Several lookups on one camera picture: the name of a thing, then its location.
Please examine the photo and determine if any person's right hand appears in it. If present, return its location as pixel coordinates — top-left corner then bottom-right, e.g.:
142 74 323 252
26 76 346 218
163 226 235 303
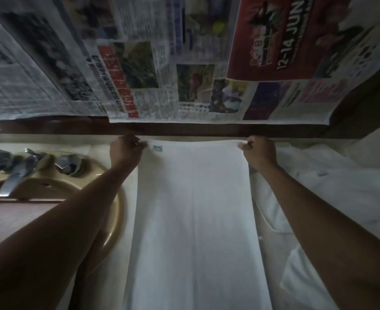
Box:
238 136 280 171

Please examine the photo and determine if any person's left hand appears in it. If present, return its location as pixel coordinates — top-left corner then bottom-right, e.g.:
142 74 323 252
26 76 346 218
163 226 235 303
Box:
109 136 148 170

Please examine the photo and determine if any white towel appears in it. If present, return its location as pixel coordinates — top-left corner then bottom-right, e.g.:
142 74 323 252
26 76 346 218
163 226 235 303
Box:
123 140 273 310

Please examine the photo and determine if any beige sink basin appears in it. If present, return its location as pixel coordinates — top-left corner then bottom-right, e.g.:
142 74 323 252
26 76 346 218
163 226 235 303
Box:
0 155 127 278

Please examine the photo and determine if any colourful newspaper sheet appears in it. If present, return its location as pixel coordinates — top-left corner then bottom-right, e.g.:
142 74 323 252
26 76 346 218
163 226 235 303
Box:
61 0 380 126

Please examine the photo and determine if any pile of white towels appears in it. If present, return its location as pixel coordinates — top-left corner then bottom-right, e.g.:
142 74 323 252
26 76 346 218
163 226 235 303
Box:
250 143 380 310

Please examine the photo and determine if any chrome faucet spout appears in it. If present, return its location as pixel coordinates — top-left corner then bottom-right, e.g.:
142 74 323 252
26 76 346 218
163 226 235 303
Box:
0 149 48 198

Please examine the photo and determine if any grey newspaper sheet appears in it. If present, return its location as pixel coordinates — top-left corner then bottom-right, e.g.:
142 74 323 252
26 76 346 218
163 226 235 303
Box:
0 0 113 122

